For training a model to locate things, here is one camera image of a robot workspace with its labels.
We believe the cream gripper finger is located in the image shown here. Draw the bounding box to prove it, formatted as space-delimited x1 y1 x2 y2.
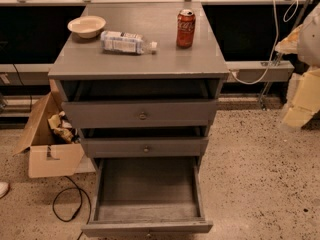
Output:
275 25 302 54
282 69 320 128

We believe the clear blue-label plastic bottle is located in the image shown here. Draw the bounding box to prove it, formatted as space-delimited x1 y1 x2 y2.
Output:
100 30 157 55

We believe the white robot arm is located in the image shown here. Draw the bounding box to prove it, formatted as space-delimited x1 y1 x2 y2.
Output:
275 5 320 129

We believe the grey drawer cabinet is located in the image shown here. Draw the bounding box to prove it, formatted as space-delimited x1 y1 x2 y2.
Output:
47 1 230 172

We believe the grey top drawer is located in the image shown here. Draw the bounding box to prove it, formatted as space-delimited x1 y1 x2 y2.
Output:
62 100 217 128

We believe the grey open bottom drawer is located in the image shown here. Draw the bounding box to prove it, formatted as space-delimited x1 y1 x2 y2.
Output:
82 157 213 237

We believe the grey middle drawer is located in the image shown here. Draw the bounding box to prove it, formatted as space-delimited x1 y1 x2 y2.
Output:
81 137 208 158

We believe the metal stand pole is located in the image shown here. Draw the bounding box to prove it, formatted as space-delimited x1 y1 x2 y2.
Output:
258 0 320 111

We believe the red cola can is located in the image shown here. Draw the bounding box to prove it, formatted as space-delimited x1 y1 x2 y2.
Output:
176 9 196 48

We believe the white ceramic bowl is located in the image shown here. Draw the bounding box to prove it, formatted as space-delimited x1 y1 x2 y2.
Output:
67 16 106 39

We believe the crumpled trash in box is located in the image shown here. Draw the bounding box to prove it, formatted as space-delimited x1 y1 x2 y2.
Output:
48 111 79 144

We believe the open cardboard box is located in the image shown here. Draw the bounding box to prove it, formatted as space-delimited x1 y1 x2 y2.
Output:
13 80 84 178

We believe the white shoe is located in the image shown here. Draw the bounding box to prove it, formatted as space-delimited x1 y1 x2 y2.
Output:
0 182 10 199

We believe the black floor cable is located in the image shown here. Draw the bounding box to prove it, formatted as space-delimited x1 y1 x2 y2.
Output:
52 175 92 240

